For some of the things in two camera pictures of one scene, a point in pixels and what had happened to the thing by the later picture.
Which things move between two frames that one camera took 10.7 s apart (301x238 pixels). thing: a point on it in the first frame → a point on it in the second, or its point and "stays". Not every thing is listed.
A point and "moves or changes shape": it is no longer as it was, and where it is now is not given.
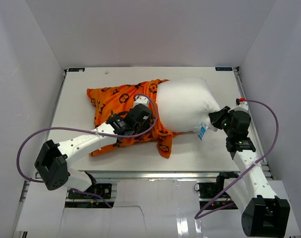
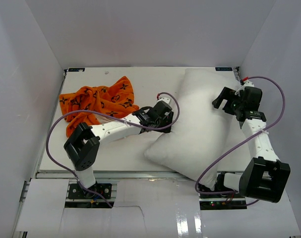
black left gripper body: [142, 128] → [161, 123]
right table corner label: [223, 69] stays
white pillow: [184, 104] moves or changes shape
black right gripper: [216, 117] → [226, 94]
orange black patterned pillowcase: [109, 100] → [117, 99]
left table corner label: [76, 69] stays
